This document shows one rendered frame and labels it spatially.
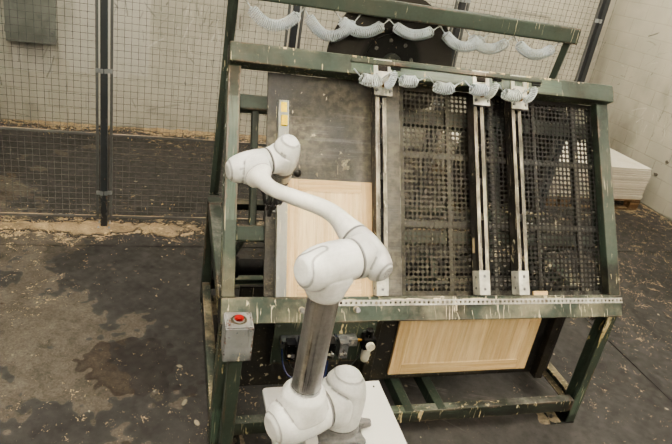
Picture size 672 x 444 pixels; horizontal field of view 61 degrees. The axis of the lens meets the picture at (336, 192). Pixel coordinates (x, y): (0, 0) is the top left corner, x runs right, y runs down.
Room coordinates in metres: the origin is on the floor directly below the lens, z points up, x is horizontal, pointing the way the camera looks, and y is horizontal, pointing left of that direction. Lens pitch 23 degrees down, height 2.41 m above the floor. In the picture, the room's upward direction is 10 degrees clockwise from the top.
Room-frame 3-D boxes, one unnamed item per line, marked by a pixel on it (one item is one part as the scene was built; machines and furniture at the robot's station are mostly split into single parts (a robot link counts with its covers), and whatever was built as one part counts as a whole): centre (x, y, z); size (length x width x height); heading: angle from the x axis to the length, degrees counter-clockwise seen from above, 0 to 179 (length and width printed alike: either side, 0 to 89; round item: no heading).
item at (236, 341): (2.00, 0.31, 0.84); 0.12 x 0.12 x 0.18; 18
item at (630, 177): (6.98, -2.48, 0.28); 2.45 x 1.03 x 0.56; 109
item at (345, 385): (1.66, -0.15, 0.93); 0.18 x 0.16 x 0.22; 131
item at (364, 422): (1.67, -0.17, 0.79); 0.22 x 0.18 x 0.06; 108
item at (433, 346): (2.79, -0.89, 0.52); 0.90 x 0.02 x 0.55; 108
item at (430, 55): (3.50, -0.20, 1.85); 0.80 x 0.06 x 0.80; 108
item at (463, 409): (3.13, -0.42, 0.41); 2.20 x 1.38 x 0.83; 108
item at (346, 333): (2.20, -0.09, 0.69); 0.50 x 0.14 x 0.24; 108
